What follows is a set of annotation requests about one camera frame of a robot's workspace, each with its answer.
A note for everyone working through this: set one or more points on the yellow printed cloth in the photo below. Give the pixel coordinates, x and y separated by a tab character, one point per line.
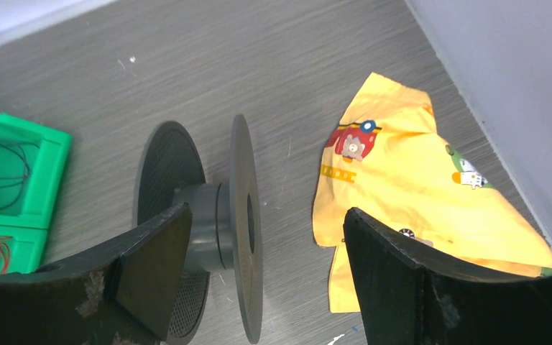
386	157

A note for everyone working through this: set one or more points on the black cable spool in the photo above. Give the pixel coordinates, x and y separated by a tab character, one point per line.
225	232

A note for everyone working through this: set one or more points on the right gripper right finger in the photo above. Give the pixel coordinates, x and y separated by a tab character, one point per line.
410	293

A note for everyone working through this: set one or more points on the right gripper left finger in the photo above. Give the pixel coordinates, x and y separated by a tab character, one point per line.
121	291

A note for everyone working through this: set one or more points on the green three-compartment bin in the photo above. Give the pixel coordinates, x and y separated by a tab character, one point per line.
32	161

